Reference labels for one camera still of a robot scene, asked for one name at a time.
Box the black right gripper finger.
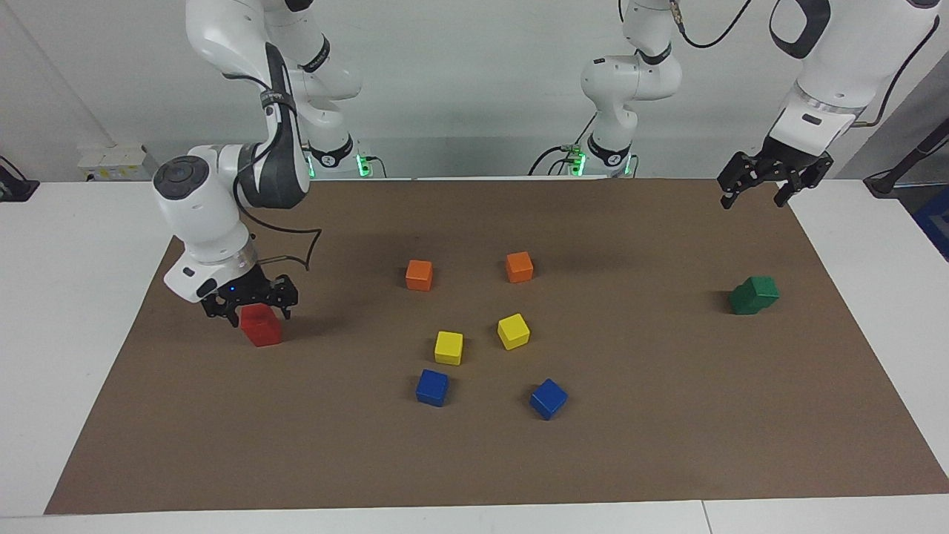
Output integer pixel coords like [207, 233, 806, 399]
[202, 295, 239, 327]
[271, 276, 299, 320]

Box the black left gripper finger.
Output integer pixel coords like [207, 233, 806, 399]
[718, 152, 755, 210]
[775, 157, 833, 208]

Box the green wooden cube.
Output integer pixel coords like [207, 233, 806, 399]
[744, 276, 781, 306]
[728, 288, 768, 315]

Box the black stand with pole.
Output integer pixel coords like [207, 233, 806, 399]
[864, 117, 949, 198]

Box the blue crate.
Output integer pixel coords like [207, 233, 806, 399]
[910, 184, 949, 262]

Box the brown table mat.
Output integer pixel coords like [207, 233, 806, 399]
[43, 177, 949, 515]

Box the yellow wooden cube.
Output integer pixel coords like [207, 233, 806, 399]
[434, 331, 464, 366]
[497, 313, 532, 351]

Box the blue wooden cube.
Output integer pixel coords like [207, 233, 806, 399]
[529, 378, 569, 421]
[415, 369, 450, 407]

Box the white power strip box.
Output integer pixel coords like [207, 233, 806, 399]
[76, 145, 159, 182]

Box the black right arm gripper cable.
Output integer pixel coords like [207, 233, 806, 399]
[236, 199, 323, 272]

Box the black arm gripper cable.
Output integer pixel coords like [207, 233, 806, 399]
[669, 0, 940, 128]
[236, 199, 323, 272]

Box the black left arm gripper cable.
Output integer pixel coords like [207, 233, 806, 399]
[669, 0, 940, 128]

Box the black clamp mount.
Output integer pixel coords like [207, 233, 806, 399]
[0, 154, 40, 202]

